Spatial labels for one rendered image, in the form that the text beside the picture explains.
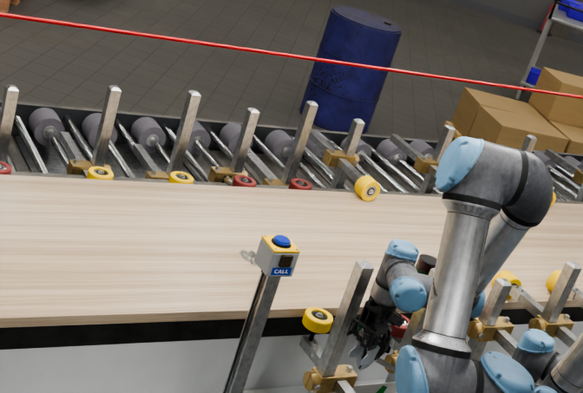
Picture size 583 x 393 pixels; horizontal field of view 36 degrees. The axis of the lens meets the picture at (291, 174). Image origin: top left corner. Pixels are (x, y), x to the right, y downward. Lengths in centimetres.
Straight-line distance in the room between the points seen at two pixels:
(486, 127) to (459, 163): 512
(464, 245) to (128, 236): 114
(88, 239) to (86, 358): 37
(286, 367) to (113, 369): 53
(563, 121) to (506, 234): 549
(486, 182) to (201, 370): 106
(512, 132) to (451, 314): 502
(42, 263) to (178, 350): 41
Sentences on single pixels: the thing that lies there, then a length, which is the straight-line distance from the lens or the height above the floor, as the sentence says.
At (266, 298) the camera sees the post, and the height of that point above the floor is 108.
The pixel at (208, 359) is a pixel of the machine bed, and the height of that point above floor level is 73.
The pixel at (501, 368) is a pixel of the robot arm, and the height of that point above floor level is 127.
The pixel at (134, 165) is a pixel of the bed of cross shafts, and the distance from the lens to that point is 350.
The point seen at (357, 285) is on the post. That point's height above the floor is 111.
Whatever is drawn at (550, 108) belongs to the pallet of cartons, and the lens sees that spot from 733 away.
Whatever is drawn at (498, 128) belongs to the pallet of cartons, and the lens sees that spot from 672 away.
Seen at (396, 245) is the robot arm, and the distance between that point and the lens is 213.
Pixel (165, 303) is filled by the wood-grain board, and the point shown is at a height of 90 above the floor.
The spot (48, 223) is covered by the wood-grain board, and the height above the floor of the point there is 90.
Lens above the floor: 213
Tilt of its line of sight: 22 degrees down
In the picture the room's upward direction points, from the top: 18 degrees clockwise
